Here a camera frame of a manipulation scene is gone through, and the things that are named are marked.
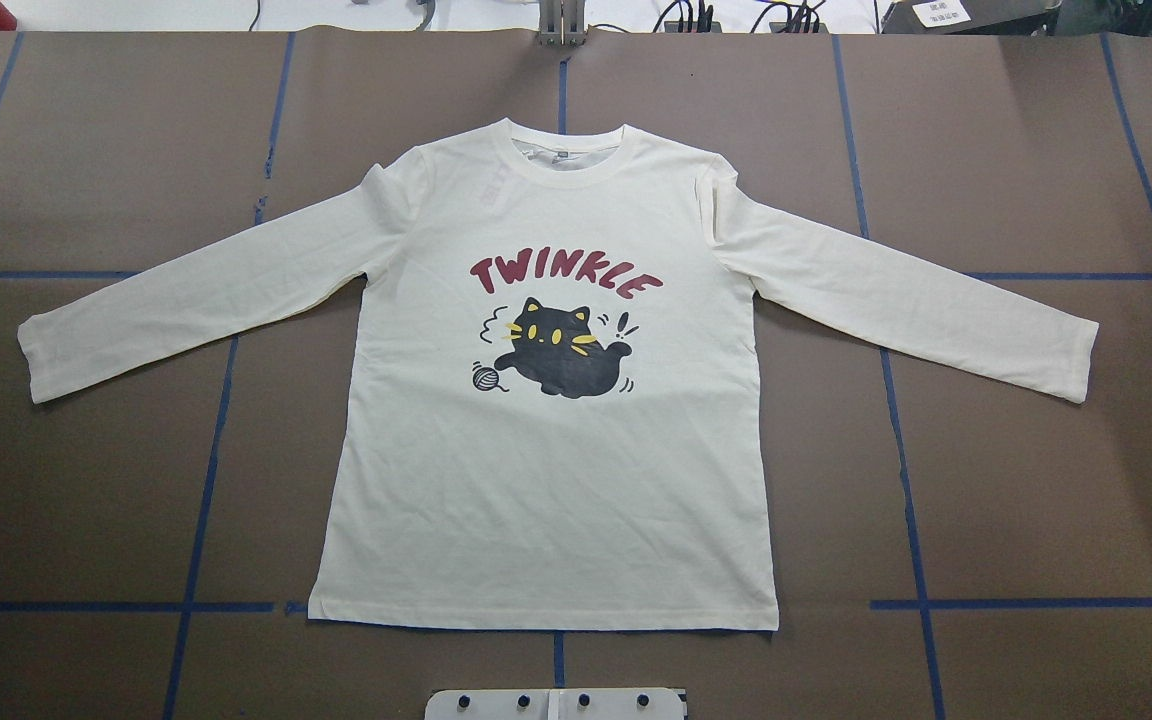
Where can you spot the cream long-sleeve cat shirt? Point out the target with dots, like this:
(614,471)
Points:
(554,409)

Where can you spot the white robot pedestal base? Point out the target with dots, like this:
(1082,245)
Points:
(559,703)

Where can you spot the aluminium frame post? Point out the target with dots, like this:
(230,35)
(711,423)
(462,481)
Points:
(562,23)

